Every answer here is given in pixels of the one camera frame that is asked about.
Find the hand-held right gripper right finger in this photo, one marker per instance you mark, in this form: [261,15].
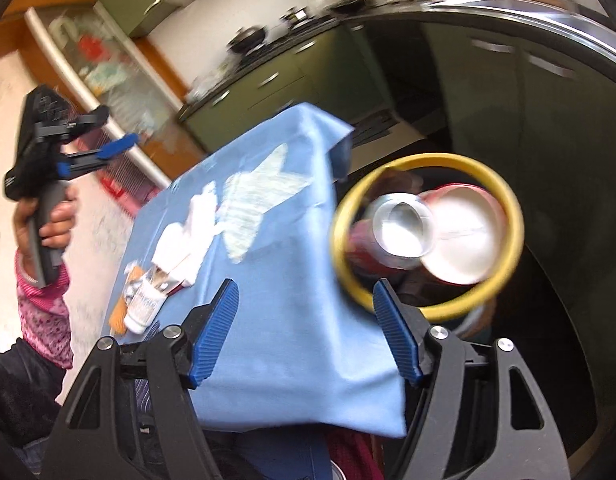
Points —
[397,330]

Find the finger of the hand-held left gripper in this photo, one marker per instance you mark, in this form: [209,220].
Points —
[90,117]
[120,144]

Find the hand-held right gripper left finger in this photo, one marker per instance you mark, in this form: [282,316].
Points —
[213,330]

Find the white pill bottle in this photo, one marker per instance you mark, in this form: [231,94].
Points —
[143,307]

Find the red drink can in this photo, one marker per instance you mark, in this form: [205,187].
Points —
[387,240]

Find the white paper towel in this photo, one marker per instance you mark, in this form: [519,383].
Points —
[188,240]

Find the yellow foam net sleeve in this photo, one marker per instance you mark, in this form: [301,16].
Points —
[120,310]

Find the red instant noodle cup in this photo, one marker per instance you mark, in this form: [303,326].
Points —
[462,240]

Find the yellow rimmed trash bin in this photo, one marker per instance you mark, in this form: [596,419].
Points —
[512,220]

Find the person's left forearm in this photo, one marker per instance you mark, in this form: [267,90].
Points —
[43,320]

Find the person's left hand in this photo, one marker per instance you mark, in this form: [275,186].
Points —
[58,230]

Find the sliding glass door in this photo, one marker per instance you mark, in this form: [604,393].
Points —
[113,80]

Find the clear plastic bag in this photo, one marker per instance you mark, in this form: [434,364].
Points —
[205,87]

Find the blue printed tablecloth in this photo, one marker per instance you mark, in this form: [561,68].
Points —
[298,270]

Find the red knit garment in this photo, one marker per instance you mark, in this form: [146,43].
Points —
[353,455]

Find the black wok with lid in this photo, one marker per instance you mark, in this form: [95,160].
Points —
[248,37]

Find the gas stove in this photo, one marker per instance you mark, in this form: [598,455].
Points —
[298,30]

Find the green base cabinets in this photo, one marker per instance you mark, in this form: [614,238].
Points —
[512,125]

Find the black built-in appliance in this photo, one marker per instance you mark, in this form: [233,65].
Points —
[402,70]

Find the black pan with lid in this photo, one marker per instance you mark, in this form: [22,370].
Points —
[349,6]

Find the dark stone countertop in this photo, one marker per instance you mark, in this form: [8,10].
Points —
[487,10]

